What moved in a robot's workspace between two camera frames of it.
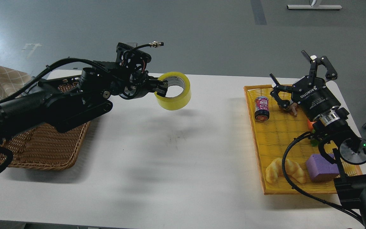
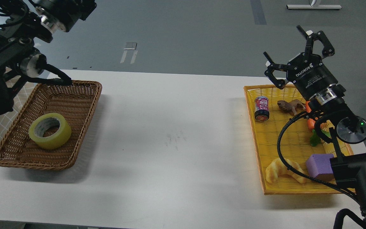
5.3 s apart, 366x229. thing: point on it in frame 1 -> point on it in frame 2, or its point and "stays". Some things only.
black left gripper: x=139 y=84 -> x=65 y=14
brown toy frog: x=293 y=109 stays
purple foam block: x=320 y=169 stays
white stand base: x=309 y=7 stays
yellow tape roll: x=178 y=102 -> x=50 y=131
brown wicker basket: x=44 y=146 stays
